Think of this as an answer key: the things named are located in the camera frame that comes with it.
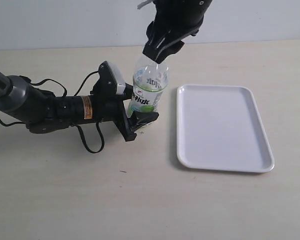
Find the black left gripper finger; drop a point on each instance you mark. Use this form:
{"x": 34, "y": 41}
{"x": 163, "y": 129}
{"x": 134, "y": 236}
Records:
{"x": 128, "y": 91}
{"x": 139, "y": 119}

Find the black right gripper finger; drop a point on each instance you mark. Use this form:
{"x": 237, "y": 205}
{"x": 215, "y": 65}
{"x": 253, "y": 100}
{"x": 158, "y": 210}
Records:
{"x": 173, "y": 49}
{"x": 156, "y": 48}

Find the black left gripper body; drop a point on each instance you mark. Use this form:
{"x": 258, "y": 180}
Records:
{"x": 111, "y": 108}

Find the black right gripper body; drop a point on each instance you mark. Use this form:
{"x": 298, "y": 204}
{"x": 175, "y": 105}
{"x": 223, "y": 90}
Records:
{"x": 176, "y": 19}

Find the clear plastic water bottle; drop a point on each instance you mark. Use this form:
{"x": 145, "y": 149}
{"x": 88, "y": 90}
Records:
{"x": 149, "y": 82}

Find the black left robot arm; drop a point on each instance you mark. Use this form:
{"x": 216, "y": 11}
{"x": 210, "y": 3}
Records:
{"x": 42, "y": 112}

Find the white plastic tray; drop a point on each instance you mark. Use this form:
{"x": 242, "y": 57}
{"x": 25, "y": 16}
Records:
{"x": 219, "y": 128}

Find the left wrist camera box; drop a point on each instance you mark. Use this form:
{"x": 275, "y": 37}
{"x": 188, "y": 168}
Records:
{"x": 111, "y": 80}

